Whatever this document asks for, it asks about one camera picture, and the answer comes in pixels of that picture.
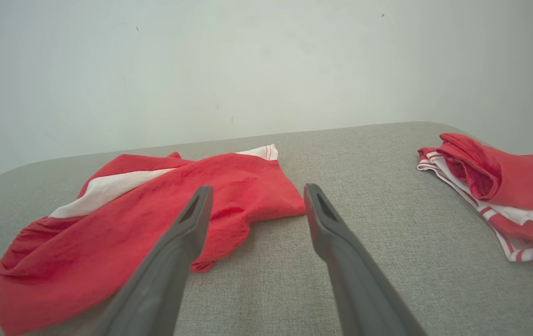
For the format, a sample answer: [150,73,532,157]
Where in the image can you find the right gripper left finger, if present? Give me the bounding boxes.
[91,185,214,336]

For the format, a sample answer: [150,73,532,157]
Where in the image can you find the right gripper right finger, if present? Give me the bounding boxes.
[304,183,428,336]

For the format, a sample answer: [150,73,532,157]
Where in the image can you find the red shorts with white stripe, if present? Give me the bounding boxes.
[0,144,307,336]

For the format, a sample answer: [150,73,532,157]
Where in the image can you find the red jersey with black lettering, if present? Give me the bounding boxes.
[417,133,533,263]

